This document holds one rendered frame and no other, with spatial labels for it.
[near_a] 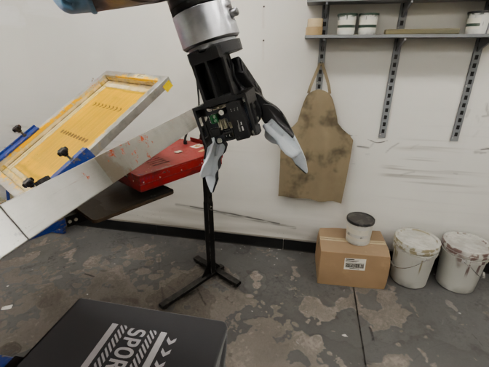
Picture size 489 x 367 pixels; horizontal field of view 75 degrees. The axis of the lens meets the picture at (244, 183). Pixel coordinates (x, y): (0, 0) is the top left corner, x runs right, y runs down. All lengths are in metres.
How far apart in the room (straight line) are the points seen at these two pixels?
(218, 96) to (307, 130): 2.09
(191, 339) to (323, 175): 1.83
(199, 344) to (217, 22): 0.79
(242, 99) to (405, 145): 2.28
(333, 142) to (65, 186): 2.24
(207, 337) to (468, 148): 2.28
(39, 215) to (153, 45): 2.44
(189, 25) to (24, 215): 0.26
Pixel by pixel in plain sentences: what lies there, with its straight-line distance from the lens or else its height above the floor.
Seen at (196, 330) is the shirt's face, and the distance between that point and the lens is 1.00.
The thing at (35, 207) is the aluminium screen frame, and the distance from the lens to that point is 0.35.
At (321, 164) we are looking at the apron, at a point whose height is 0.85.
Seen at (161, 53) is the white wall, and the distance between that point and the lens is 2.70.
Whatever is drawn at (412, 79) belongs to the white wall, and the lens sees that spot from 2.54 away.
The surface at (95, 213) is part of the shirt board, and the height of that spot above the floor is 0.95.
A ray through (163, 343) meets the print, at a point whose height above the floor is 0.95.
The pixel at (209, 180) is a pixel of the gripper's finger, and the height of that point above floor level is 1.49.
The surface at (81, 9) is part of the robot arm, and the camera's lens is 0.38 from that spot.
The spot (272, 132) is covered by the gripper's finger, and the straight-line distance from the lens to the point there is 0.43.
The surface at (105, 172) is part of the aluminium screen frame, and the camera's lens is 0.42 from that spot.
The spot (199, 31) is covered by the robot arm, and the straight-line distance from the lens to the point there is 0.41.
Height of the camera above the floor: 1.68
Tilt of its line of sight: 23 degrees down
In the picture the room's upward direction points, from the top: straight up
